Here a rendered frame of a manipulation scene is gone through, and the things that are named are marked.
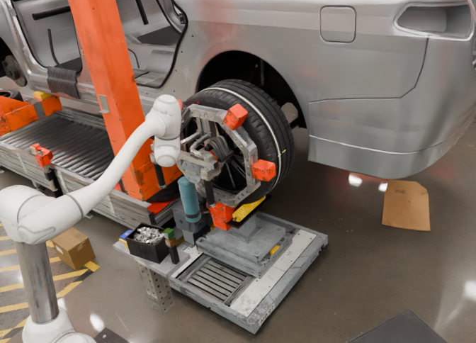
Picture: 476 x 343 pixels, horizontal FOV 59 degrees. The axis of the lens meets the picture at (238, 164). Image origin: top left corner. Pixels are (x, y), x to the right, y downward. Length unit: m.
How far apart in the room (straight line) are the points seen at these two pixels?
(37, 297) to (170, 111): 0.85
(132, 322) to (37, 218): 1.31
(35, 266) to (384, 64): 1.57
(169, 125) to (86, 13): 0.82
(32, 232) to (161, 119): 0.59
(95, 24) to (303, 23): 0.98
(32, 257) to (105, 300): 1.20
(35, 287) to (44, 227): 0.36
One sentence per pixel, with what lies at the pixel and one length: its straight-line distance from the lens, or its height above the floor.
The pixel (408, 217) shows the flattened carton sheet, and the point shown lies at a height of 0.01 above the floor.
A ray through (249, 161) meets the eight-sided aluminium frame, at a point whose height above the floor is 0.91.
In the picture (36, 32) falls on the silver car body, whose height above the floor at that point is 1.24.
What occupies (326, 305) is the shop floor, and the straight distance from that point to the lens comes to 2.54.
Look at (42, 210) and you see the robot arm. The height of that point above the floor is 1.18.
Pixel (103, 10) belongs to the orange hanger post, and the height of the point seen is 1.60.
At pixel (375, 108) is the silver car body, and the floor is 1.11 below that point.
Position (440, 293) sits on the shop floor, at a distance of 2.70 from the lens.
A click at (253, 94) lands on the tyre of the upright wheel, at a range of 2.15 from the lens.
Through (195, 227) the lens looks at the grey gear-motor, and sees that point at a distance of 2.69.
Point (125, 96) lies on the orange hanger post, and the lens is 2.35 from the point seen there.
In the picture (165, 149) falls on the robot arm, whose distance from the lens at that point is 1.71.
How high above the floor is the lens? 1.91
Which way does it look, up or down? 30 degrees down
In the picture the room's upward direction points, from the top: 8 degrees counter-clockwise
